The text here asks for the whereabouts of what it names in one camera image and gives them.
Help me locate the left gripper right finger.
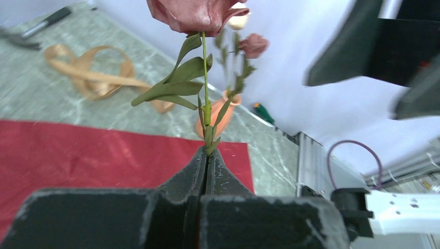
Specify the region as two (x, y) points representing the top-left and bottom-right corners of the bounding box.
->
(199, 148), (350, 249)

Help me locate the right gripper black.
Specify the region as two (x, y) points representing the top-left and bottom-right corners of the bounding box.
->
(306, 0), (439, 120)

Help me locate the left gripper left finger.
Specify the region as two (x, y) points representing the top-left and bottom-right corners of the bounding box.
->
(1, 147), (208, 248)

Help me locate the maroon foam rose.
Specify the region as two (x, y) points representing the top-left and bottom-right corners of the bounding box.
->
(131, 1), (250, 156)
(227, 32), (269, 99)

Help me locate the maroon paper bouquet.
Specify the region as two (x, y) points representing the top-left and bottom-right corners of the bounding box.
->
(0, 119), (255, 238)

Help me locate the tan satin ribbon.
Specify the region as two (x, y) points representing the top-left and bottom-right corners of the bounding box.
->
(43, 44), (152, 100)

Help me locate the orange ribbed ceramic vase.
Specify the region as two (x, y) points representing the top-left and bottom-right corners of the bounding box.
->
(195, 90), (243, 140)

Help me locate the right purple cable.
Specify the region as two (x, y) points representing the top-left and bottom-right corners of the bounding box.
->
(326, 139), (384, 191)

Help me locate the aluminium rail frame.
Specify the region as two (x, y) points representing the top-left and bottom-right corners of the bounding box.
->
(282, 132), (439, 197)

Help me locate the green handled screwdriver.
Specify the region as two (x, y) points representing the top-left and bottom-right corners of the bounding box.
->
(253, 103), (275, 125)

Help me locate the hammer with black handle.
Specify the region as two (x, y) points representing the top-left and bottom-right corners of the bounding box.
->
(1, 7), (72, 50)

